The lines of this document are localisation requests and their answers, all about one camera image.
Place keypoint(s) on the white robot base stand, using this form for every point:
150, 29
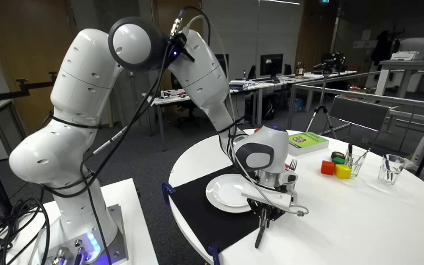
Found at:
105, 225

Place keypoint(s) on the clear glass cup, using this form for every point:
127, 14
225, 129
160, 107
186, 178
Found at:
390, 167

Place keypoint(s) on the red cube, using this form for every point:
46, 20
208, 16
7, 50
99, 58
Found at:
327, 167

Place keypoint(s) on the silver spoon in mug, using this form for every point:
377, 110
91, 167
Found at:
293, 164

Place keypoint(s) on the black camera tripod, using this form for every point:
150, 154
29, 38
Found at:
334, 63

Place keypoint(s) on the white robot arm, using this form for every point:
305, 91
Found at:
54, 154

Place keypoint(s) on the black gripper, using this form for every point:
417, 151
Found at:
274, 201

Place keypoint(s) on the computer monitor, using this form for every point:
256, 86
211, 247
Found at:
271, 63

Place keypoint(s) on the yellow cube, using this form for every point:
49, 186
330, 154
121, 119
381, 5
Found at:
343, 170

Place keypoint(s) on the green and black cube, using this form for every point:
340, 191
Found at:
337, 157

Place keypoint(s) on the white round plate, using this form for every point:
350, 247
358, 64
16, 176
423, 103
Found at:
224, 191

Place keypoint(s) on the black placemat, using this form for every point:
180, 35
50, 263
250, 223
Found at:
213, 228

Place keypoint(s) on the clear glass with pens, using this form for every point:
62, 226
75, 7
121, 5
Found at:
355, 159

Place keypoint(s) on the green book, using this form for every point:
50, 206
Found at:
303, 142

